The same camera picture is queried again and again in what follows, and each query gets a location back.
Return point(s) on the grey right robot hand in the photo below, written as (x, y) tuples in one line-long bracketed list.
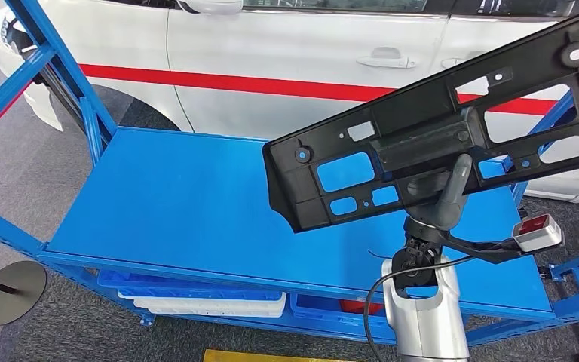
[(444, 215)]

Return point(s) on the black plastic plate bracket part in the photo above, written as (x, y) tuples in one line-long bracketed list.
[(289, 185)]

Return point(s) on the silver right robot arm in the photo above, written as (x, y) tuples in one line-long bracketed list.
[(424, 325)]

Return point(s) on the blue metal shelf rack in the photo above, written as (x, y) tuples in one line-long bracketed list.
[(169, 200)]

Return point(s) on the red object in bin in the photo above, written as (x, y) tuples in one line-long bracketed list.
[(359, 307)]

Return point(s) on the blue plastic bin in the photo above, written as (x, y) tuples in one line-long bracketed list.
[(324, 325)]

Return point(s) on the white plastic bin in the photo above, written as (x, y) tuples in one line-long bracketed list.
[(209, 306)]

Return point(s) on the white car with red stripe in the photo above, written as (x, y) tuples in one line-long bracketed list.
[(244, 45)]

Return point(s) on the white car side mirror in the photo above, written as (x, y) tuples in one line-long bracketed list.
[(212, 6)]

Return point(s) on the black stanchion with round base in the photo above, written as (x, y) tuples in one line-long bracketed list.
[(15, 302)]

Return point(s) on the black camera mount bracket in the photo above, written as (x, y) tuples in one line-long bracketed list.
[(489, 254)]

